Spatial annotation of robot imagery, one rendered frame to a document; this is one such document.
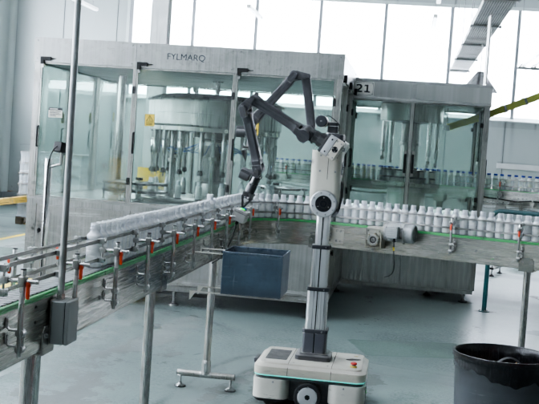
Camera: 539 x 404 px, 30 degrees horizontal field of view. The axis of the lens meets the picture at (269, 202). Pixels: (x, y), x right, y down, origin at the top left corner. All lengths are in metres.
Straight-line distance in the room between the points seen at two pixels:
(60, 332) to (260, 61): 6.01
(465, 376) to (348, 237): 2.70
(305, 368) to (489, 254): 1.63
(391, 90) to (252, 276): 5.87
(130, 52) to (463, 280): 4.24
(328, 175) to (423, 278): 5.07
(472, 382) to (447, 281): 6.29
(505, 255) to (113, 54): 4.18
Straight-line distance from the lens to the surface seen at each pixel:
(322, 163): 5.84
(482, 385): 4.53
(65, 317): 3.18
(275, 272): 5.08
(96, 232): 3.75
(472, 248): 6.82
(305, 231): 7.16
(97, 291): 3.66
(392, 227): 6.80
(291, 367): 5.85
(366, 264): 10.79
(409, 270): 10.78
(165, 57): 9.11
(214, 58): 9.01
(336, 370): 5.84
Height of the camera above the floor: 1.48
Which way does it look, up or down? 3 degrees down
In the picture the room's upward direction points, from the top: 4 degrees clockwise
